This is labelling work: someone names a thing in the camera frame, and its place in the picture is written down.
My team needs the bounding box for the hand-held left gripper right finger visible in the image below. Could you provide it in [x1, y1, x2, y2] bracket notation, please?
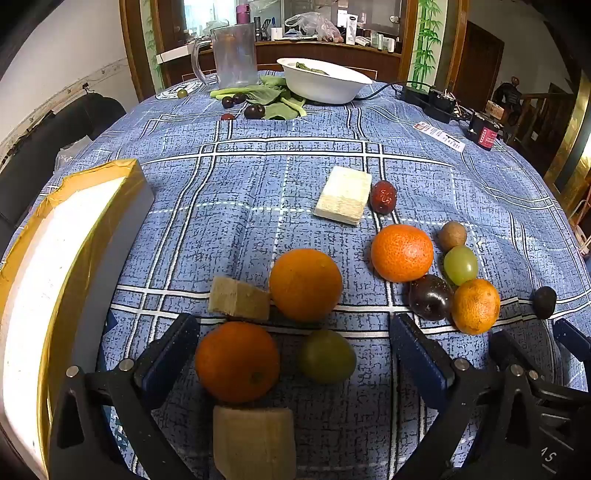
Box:
[390, 313, 546, 480]

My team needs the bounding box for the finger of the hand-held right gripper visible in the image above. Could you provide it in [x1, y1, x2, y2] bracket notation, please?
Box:
[491, 329, 563, 402]
[553, 318, 591, 371]

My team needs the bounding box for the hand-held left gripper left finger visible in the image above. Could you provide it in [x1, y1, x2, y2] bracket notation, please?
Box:
[48, 313, 201, 480]

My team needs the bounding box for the small dark purple plum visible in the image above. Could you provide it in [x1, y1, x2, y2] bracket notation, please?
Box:
[532, 286, 558, 320]

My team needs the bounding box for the small yellowish mandarin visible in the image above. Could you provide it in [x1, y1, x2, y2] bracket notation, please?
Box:
[451, 279, 502, 335]

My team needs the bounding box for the deep orange navel orange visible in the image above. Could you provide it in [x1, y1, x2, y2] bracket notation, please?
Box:
[195, 322, 281, 404]

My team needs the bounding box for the small beige fibrous chunk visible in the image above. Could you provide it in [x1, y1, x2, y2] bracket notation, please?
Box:
[208, 276, 272, 322]

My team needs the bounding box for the dimpled mandarin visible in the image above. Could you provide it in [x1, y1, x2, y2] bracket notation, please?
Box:
[370, 224, 435, 283]

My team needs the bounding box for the large beige fibrous chunk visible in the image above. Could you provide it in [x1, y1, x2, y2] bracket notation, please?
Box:
[212, 405, 297, 480]

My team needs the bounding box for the large smooth orange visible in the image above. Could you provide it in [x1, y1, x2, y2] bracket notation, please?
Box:
[269, 248, 344, 323]

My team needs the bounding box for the white foam tray yellow tape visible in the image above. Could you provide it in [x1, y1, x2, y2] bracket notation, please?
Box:
[0, 158, 155, 480]

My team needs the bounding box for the large dark purple plum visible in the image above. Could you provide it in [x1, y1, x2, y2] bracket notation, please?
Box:
[408, 274, 455, 321]

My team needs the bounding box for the large green plum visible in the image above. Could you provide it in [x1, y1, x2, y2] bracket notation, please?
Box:
[297, 329, 357, 385]

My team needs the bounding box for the brown longan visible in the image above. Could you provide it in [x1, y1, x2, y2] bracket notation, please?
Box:
[438, 220, 468, 252]

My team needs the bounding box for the red jujube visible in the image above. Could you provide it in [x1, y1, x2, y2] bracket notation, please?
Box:
[369, 181, 398, 215]

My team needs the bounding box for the pale fibrous block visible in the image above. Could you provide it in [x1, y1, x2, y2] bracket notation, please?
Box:
[313, 166, 373, 226]

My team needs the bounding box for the blue plaid tablecloth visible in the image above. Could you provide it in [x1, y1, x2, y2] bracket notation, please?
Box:
[0, 69, 591, 480]

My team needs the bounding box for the black and red box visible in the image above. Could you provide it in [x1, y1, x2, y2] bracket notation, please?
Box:
[465, 112, 502, 151]

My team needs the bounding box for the clear plastic bag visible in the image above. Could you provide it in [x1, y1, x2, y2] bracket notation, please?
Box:
[54, 138, 95, 169]

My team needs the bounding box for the white and red tag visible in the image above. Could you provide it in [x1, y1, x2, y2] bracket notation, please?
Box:
[414, 122, 466, 152]

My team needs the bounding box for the wooden stair railing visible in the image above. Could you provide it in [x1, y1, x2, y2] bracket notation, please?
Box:
[489, 76, 578, 153]

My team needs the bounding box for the black leather sofa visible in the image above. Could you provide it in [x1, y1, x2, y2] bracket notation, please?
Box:
[0, 95, 126, 241]

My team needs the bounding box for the black power strip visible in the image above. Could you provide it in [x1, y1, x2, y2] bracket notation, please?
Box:
[399, 82, 458, 123]

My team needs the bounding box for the green leafy vegetable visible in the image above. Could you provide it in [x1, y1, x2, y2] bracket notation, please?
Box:
[210, 75, 308, 121]

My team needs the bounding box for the white bowl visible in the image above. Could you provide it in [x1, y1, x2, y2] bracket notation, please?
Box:
[276, 57, 373, 105]

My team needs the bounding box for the clear plastic pitcher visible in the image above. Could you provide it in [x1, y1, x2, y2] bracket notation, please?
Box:
[190, 23, 258, 89]

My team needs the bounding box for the wooden framed mirror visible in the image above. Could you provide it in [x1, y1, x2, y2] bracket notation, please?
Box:
[119, 0, 471, 104]

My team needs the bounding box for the wooden sideboard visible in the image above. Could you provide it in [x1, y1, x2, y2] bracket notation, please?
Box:
[154, 39, 402, 88]

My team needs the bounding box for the white plastic bag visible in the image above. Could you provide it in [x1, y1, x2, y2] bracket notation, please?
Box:
[285, 11, 345, 43]

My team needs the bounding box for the black power cable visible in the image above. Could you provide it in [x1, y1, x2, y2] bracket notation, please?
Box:
[355, 80, 432, 100]

